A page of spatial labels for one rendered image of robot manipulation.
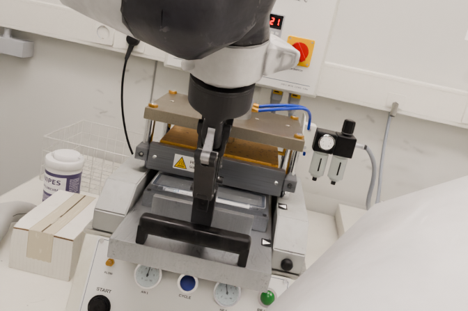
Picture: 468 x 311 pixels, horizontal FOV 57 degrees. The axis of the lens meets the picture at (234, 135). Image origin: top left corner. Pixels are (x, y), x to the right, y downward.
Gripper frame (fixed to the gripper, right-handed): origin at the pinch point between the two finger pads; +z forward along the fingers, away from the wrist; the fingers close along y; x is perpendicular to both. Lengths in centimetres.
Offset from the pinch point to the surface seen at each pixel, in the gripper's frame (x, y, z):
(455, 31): 53, -81, -6
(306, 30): 10.6, -41.8, -12.3
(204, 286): 2.3, 4.0, 12.9
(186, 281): -0.4, 4.5, 11.8
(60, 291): -23.2, 0.4, 29.0
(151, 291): -5.2, 5.7, 14.5
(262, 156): 7.0, -17.1, 2.6
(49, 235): -27.7, -5.4, 21.8
